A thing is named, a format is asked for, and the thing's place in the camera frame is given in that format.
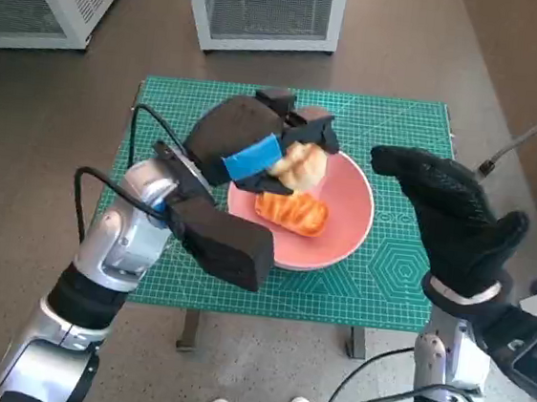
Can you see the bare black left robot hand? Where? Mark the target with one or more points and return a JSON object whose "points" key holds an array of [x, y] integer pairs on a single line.
{"points": [[227, 134]]}

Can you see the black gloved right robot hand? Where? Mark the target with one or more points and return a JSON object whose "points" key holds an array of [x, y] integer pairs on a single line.
{"points": [[458, 221]]}

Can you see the round toy bread bun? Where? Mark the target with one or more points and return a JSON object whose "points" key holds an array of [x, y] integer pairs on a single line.
{"points": [[306, 166]]}

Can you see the long toy bread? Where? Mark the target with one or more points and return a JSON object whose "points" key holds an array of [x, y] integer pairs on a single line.
{"points": [[296, 213]]}

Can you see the pink bowl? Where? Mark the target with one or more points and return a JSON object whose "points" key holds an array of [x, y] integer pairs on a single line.
{"points": [[349, 209]]}

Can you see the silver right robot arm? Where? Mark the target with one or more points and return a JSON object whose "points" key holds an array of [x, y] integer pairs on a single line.
{"points": [[428, 371]]}

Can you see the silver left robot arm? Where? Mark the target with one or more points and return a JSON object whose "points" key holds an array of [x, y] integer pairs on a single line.
{"points": [[120, 243]]}

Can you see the green cutting mat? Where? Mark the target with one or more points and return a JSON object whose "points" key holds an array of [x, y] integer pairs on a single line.
{"points": [[401, 124]]}

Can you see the white mesh cabinet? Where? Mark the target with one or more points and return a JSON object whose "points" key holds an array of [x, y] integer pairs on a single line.
{"points": [[270, 4]]}

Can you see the grey table leg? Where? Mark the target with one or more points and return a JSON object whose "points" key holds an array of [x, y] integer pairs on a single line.
{"points": [[358, 342], [189, 329]]}

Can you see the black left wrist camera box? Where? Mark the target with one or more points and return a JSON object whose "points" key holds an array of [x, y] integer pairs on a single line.
{"points": [[230, 250]]}

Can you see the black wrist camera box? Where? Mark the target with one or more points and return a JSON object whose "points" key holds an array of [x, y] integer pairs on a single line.
{"points": [[230, 250], [526, 353]]}

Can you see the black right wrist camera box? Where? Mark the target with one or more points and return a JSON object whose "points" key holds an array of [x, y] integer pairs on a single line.
{"points": [[526, 353]]}

